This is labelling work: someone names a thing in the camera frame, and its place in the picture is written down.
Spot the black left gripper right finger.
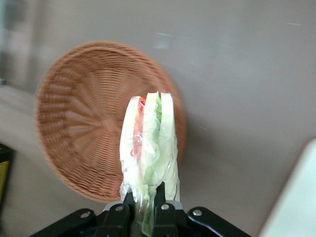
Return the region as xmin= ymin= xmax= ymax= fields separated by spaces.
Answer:
xmin=152 ymin=181 xmax=177 ymax=237

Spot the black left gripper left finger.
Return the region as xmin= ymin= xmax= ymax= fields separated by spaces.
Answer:
xmin=95 ymin=190 xmax=135 ymax=237

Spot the triangle sandwich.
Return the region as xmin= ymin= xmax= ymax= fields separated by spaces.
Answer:
xmin=119 ymin=90 xmax=182 ymax=235

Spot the shallow brown wicker basket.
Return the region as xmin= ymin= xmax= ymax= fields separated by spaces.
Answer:
xmin=34 ymin=40 xmax=187 ymax=202

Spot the beige plastic tray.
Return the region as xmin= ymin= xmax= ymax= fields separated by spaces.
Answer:
xmin=256 ymin=138 xmax=316 ymax=237

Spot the black food warmer appliance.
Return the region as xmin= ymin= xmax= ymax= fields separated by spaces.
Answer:
xmin=0 ymin=143 xmax=16 ymax=216

